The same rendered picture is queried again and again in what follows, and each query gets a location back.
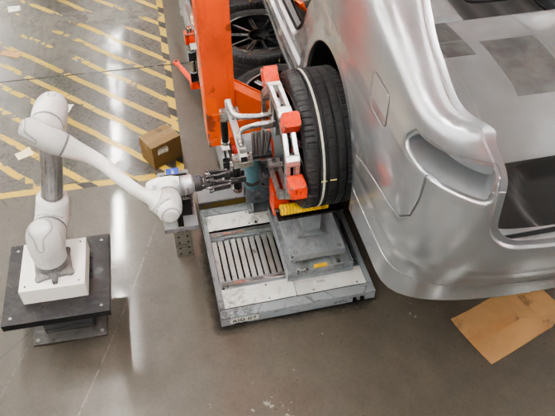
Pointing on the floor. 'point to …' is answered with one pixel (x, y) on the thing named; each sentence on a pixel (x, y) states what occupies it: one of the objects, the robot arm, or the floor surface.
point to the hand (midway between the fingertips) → (238, 177)
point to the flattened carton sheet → (506, 323)
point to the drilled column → (183, 240)
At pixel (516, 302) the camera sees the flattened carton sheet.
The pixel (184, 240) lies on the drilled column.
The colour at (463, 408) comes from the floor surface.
